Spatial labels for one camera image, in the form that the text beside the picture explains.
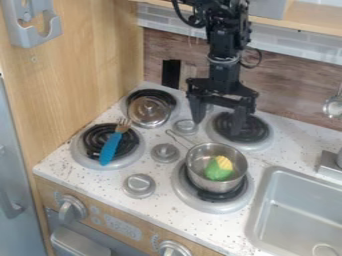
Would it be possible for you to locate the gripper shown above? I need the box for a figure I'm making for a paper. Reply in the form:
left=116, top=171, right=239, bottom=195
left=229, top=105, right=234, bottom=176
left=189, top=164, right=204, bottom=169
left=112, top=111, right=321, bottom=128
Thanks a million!
left=184, top=55, right=261, bottom=137

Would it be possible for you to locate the black block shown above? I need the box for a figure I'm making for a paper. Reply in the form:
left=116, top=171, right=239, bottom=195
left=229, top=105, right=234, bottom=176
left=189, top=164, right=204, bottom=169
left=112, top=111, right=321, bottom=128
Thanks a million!
left=160, top=59, right=184, bottom=90

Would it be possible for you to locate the toy corn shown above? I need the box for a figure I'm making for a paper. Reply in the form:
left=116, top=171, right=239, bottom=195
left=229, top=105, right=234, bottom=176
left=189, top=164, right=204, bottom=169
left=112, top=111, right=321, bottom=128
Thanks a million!
left=203, top=155, right=236, bottom=182

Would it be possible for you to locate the grey wall hook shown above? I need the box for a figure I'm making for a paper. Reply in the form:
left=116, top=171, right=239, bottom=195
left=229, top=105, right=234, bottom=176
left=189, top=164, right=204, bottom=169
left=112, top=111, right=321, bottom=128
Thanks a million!
left=0, top=0, right=65, bottom=49

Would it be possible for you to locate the silver pot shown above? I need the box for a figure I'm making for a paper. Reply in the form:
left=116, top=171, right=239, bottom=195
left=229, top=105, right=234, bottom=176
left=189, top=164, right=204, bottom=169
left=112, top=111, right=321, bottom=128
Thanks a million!
left=164, top=129, right=250, bottom=194

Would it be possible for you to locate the toy sink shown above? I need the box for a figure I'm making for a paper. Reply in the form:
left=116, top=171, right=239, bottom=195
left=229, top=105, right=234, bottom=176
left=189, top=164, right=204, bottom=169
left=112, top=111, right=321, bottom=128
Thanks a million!
left=243, top=165, right=342, bottom=256

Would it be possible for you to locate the blue fork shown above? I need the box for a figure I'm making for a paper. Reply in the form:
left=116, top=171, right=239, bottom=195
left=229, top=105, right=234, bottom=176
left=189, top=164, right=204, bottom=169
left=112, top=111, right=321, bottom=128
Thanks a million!
left=97, top=118, right=134, bottom=167

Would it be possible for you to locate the silver lid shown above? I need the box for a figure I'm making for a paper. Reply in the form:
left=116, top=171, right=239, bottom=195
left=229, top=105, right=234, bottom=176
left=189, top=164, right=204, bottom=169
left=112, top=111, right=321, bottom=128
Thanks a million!
left=125, top=95, right=173, bottom=130

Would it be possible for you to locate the toy stove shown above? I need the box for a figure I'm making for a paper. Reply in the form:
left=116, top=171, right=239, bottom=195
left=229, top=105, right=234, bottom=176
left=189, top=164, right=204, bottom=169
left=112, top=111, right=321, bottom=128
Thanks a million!
left=69, top=87, right=277, bottom=215

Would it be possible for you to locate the tap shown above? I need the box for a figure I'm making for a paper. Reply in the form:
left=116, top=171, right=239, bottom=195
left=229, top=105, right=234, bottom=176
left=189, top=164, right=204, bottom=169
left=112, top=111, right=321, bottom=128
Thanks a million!
left=313, top=83, right=342, bottom=181

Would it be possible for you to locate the grey toy fridge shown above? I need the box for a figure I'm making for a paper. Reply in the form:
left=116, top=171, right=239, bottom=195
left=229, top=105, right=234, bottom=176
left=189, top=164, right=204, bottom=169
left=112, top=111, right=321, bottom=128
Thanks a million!
left=0, top=73, right=49, bottom=256

